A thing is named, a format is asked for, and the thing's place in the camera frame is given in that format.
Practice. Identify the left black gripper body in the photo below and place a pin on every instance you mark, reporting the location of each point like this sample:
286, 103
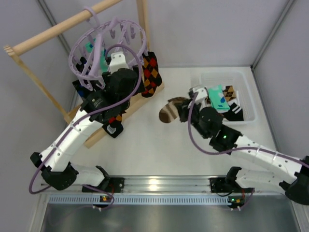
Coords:
109, 78

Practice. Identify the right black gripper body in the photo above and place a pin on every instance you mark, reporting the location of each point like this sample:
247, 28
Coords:
184, 111

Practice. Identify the brown striped sock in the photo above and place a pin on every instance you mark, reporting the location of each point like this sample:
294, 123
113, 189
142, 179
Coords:
169, 112

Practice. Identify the red orange argyle sock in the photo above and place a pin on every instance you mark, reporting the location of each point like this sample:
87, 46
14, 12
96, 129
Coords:
116, 120
152, 77

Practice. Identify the purple round clip hanger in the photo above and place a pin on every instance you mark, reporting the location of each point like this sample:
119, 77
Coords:
117, 35

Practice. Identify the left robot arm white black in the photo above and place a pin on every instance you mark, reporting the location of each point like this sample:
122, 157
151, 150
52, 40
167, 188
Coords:
98, 107

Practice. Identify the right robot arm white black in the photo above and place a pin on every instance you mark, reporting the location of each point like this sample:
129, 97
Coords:
283, 174

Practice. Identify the mint green sock in basket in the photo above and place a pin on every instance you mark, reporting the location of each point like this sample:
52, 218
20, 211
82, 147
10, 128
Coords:
217, 99

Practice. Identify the brown argyle sock in basket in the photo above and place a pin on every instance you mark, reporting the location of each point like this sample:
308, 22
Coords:
229, 93

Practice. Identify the black sport sock hanging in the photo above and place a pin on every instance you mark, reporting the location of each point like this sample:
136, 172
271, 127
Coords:
113, 129

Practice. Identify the black white striped sock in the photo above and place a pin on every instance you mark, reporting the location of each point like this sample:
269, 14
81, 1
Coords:
235, 113

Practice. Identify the white plastic basket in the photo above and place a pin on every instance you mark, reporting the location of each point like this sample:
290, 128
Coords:
242, 89

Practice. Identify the wooden hanging rack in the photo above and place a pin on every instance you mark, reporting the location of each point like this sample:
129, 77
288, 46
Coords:
56, 30

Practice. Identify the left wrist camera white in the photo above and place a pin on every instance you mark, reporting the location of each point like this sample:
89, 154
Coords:
117, 61

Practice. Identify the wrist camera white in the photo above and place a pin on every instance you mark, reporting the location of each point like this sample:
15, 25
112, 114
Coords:
117, 61
198, 93

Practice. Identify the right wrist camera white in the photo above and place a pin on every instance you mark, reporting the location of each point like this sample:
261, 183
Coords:
198, 93

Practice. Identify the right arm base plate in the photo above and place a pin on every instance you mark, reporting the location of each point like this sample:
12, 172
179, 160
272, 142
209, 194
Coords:
223, 185

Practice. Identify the aluminium mounting rail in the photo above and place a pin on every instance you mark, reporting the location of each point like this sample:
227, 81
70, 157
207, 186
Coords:
169, 184

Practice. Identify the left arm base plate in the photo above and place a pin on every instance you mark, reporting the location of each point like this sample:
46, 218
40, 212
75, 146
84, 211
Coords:
111, 185

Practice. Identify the white slotted cable duct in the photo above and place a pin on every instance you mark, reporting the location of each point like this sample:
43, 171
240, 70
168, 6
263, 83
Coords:
144, 200

